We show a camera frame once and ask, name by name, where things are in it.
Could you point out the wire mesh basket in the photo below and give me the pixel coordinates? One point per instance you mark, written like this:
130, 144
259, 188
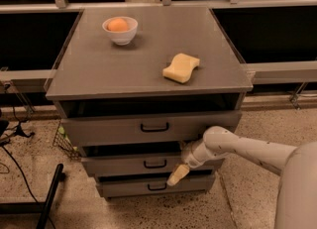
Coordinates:
62, 142

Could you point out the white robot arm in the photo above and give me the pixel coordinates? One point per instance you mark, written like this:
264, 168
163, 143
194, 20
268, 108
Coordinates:
296, 206

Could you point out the white ceramic bowl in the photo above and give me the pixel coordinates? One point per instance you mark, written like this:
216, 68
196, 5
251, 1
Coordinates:
122, 38

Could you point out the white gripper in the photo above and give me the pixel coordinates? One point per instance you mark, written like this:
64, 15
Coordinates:
187, 156

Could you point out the grey drawer cabinet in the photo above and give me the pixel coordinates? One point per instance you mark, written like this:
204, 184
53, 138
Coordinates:
98, 78

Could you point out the black stand leg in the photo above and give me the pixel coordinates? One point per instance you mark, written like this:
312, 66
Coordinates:
41, 208

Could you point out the grey drawer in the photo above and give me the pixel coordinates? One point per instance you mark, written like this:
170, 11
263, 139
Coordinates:
135, 129
131, 164
153, 183

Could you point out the metal window railing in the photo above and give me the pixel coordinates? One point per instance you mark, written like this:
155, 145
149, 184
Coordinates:
275, 40

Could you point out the orange fruit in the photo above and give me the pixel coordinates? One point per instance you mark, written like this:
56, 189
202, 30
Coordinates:
118, 25

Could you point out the yellow sponge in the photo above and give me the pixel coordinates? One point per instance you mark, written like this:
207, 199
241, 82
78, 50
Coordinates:
180, 68

